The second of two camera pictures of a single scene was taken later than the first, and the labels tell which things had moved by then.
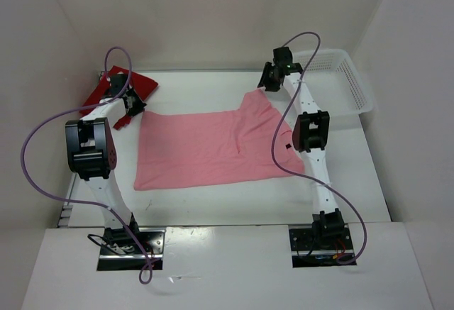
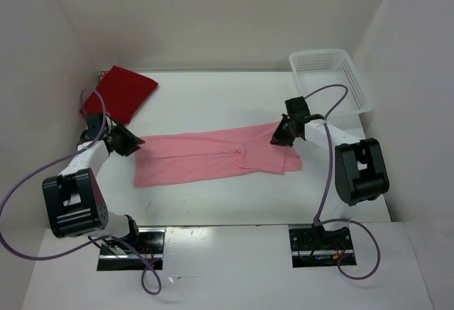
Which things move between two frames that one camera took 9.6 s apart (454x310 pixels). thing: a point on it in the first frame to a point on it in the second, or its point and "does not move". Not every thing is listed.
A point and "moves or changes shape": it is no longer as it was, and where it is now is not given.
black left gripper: (134, 103) to (124, 141)
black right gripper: (270, 78) to (284, 131)
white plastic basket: (335, 81) does not move
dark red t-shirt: (141, 86) does not move
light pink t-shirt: (186, 148) moves or changes shape
